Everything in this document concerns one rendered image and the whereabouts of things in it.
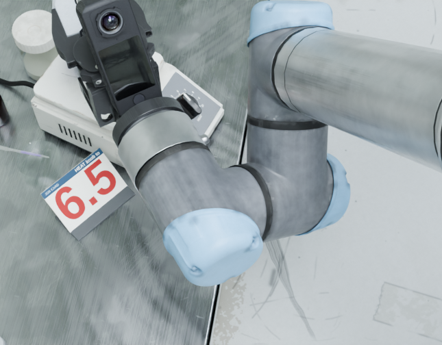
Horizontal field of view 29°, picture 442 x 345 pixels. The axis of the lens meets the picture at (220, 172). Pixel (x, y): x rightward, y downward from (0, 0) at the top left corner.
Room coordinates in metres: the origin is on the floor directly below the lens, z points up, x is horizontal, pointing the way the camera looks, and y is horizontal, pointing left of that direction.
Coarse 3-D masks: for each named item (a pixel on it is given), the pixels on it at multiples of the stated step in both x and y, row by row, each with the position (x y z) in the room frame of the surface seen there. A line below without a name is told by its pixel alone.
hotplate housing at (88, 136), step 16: (160, 80) 0.61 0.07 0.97; (208, 96) 0.61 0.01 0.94; (48, 112) 0.57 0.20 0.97; (64, 112) 0.57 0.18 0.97; (48, 128) 0.57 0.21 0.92; (64, 128) 0.56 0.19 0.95; (80, 128) 0.55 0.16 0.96; (96, 128) 0.54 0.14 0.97; (208, 128) 0.57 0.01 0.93; (80, 144) 0.55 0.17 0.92; (96, 144) 0.54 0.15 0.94; (112, 144) 0.53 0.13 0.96; (112, 160) 0.53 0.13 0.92
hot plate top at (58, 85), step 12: (60, 60) 0.63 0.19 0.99; (156, 60) 0.63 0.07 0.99; (48, 72) 0.61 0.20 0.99; (60, 72) 0.61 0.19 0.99; (72, 72) 0.61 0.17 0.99; (36, 84) 0.60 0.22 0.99; (48, 84) 0.60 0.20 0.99; (60, 84) 0.59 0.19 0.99; (72, 84) 0.59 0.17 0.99; (84, 84) 0.59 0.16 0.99; (36, 96) 0.58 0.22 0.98; (48, 96) 0.58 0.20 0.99; (60, 96) 0.58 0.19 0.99; (72, 96) 0.58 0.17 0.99; (72, 108) 0.56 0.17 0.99; (84, 108) 0.56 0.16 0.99; (96, 120) 0.54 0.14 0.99
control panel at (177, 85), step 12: (168, 84) 0.61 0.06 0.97; (180, 84) 0.61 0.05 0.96; (192, 84) 0.61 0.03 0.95; (168, 96) 0.59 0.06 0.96; (204, 96) 0.60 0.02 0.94; (204, 108) 0.59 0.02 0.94; (216, 108) 0.59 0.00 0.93; (192, 120) 0.57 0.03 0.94; (204, 120) 0.57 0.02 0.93; (204, 132) 0.56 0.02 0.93
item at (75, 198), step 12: (84, 168) 0.51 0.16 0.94; (96, 168) 0.51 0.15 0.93; (108, 168) 0.51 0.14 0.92; (72, 180) 0.49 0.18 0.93; (84, 180) 0.50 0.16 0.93; (96, 180) 0.50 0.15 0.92; (108, 180) 0.50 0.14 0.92; (120, 180) 0.50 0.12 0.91; (60, 192) 0.48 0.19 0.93; (72, 192) 0.48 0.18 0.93; (84, 192) 0.48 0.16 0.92; (96, 192) 0.49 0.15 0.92; (108, 192) 0.49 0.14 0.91; (60, 204) 0.47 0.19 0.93; (72, 204) 0.47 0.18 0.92; (84, 204) 0.47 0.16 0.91; (96, 204) 0.47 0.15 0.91; (72, 216) 0.46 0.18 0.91
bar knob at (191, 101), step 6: (180, 96) 0.59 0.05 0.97; (186, 96) 0.59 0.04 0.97; (192, 96) 0.60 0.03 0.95; (180, 102) 0.58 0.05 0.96; (186, 102) 0.58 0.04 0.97; (192, 102) 0.58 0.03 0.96; (186, 108) 0.58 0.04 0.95; (192, 108) 0.57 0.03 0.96; (198, 108) 0.57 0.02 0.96; (192, 114) 0.57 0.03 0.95; (198, 114) 0.57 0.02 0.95
